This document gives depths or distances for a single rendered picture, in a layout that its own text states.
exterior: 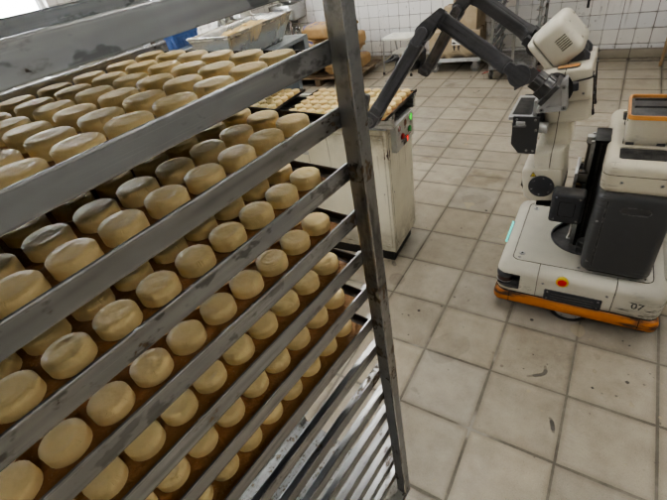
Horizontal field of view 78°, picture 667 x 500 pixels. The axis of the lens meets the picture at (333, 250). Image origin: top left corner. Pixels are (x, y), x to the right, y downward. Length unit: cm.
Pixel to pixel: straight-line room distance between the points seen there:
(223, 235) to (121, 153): 20
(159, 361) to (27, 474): 16
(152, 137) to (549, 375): 187
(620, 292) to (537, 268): 33
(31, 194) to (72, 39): 13
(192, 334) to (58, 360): 16
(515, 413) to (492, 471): 26
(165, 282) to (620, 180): 163
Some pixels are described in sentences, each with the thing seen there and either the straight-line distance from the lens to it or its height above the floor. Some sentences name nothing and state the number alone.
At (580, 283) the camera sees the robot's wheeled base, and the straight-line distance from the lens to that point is 210.
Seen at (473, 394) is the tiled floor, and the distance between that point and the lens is 195.
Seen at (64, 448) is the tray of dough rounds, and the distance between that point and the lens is 57.
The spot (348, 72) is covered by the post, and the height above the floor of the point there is 148.
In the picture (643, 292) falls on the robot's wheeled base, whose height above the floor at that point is 27.
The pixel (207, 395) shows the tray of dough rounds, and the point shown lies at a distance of 66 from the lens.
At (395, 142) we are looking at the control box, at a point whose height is 76.
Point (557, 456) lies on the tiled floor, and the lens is 187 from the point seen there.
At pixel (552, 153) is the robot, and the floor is 76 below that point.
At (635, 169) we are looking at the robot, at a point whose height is 80.
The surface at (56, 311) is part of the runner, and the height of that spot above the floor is 141.
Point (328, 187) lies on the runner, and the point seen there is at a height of 132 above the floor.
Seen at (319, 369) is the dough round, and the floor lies 96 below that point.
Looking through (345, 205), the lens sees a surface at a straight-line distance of 241.
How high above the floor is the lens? 163
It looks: 37 degrees down
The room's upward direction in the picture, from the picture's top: 12 degrees counter-clockwise
